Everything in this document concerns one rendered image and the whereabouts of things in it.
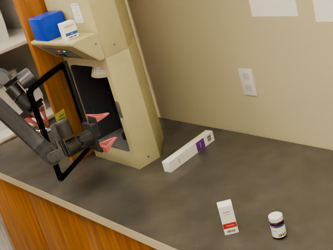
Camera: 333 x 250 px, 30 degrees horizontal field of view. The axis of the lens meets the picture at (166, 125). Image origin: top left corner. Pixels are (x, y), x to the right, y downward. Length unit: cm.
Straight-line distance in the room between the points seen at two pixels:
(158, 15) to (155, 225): 102
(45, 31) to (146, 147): 59
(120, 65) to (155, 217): 61
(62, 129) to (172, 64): 79
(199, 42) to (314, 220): 99
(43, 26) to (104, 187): 65
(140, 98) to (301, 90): 62
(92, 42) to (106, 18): 11
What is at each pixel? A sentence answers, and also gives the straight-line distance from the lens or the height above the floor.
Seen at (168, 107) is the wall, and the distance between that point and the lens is 291.
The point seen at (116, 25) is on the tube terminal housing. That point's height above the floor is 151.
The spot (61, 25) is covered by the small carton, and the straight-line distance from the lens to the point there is 233.
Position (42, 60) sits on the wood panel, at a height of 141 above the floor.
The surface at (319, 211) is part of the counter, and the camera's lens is 194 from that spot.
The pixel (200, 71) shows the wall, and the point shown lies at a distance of 262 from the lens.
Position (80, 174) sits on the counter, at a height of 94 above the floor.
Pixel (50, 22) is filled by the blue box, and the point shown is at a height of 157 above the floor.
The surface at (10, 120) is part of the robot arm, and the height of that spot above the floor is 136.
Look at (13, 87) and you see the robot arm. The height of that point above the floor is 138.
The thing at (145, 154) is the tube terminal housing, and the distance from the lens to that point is 248.
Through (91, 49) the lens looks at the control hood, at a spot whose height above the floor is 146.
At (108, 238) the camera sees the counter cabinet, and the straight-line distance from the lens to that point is 235.
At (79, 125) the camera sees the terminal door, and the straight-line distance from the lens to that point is 262.
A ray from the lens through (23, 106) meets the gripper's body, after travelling 247.
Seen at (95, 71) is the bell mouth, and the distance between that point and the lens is 246.
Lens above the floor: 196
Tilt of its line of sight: 21 degrees down
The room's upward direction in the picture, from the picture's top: 16 degrees counter-clockwise
